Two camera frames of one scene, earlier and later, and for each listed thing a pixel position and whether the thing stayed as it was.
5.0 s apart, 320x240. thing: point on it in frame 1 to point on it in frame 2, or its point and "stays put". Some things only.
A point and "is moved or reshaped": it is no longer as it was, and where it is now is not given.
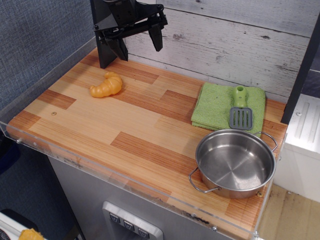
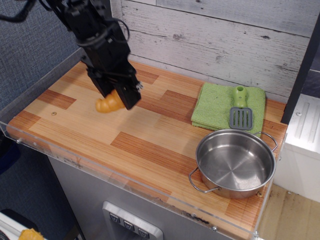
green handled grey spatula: [241, 117] stays put
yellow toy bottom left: [30, 234] stays put
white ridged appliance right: [297, 170] stays put
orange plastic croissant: [111, 85] is moved or reshaped
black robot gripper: [125, 17] to [107, 54]
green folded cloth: [212, 108] stays put
